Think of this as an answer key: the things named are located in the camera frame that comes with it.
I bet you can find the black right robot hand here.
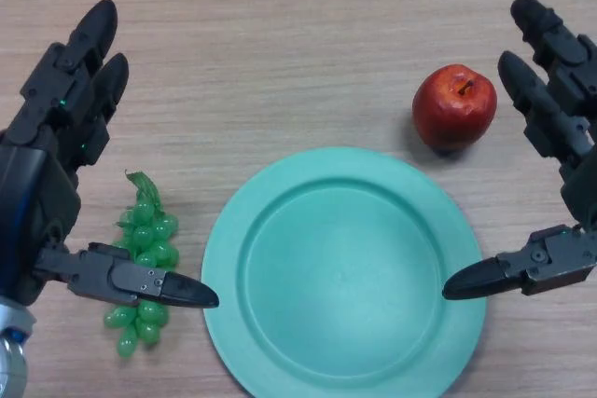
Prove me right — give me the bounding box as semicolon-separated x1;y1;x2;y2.
441;0;597;301

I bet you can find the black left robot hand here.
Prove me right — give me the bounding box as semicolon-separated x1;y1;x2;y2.
0;0;221;309

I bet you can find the red apple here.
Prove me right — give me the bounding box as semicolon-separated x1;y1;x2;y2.
411;63;498;154

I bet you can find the green round plate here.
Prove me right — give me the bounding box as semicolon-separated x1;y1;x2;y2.
201;146;488;398

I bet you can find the green plastic grape bunch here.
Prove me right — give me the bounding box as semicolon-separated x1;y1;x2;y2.
103;171;181;359

